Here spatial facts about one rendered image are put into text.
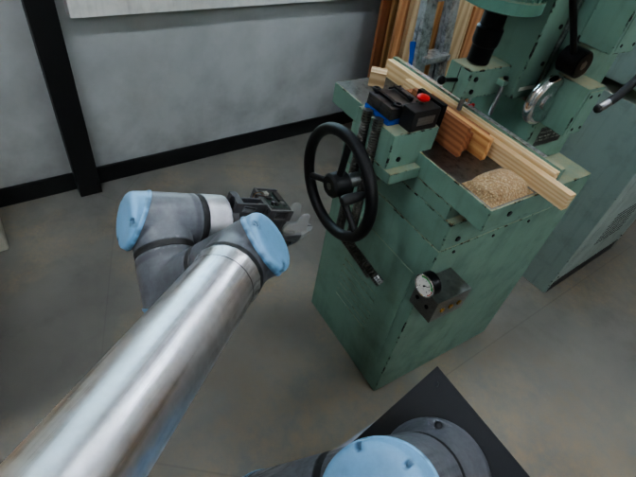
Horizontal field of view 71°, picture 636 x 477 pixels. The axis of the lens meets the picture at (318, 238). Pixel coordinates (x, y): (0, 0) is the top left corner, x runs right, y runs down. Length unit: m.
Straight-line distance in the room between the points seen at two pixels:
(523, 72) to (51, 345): 1.66
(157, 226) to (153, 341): 0.31
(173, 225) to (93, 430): 0.40
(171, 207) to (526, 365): 1.58
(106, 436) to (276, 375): 1.32
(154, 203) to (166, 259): 0.09
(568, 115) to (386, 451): 0.89
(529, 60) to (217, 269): 0.91
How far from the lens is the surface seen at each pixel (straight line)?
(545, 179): 1.08
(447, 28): 2.18
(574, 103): 1.21
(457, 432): 0.84
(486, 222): 1.00
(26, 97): 2.17
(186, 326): 0.43
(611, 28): 1.20
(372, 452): 0.63
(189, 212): 0.72
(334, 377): 1.66
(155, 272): 0.67
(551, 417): 1.91
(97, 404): 0.36
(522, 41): 1.20
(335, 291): 1.61
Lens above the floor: 1.44
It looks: 43 degrees down
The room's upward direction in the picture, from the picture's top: 11 degrees clockwise
